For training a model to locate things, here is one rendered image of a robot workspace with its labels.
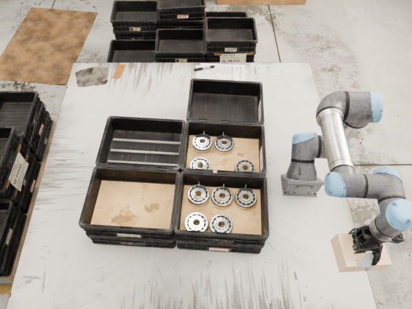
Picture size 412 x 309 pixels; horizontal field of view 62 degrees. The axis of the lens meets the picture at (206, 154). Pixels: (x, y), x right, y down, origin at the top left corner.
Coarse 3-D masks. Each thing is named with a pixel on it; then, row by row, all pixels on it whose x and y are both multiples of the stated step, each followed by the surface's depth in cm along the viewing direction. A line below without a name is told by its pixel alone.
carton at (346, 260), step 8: (336, 240) 125; (344, 240) 123; (352, 240) 123; (336, 248) 126; (344, 248) 121; (352, 248) 121; (384, 248) 121; (336, 256) 126; (344, 256) 119; (352, 256) 120; (360, 256) 120; (384, 256) 120; (344, 264) 119; (352, 264) 118; (376, 264) 118; (384, 264) 118
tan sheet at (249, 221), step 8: (184, 192) 164; (232, 192) 164; (256, 192) 164; (184, 200) 161; (208, 200) 161; (232, 200) 162; (256, 200) 162; (184, 208) 159; (192, 208) 159; (200, 208) 159; (208, 208) 159; (216, 208) 159; (224, 208) 159; (232, 208) 159; (256, 208) 160; (184, 216) 157; (208, 216) 157; (232, 216) 157; (240, 216) 157; (248, 216) 157; (256, 216) 157; (184, 224) 155; (208, 224) 155; (240, 224) 155; (248, 224) 155; (256, 224) 155; (232, 232) 153; (240, 232) 153; (248, 232) 153; (256, 232) 153
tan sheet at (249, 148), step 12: (192, 144) 179; (240, 144) 179; (252, 144) 180; (192, 156) 175; (204, 156) 175; (216, 156) 175; (228, 156) 175; (240, 156) 175; (252, 156) 175; (216, 168) 171; (228, 168) 171
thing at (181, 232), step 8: (224, 176) 158; (232, 176) 157; (240, 176) 157; (248, 176) 159; (256, 176) 158; (264, 176) 158; (264, 184) 155; (264, 192) 153; (264, 200) 151; (176, 208) 148; (176, 216) 146; (176, 224) 144; (176, 232) 142; (184, 232) 142; (192, 232) 142; (200, 232) 142; (208, 232) 142; (216, 232) 142; (224, 232) 142
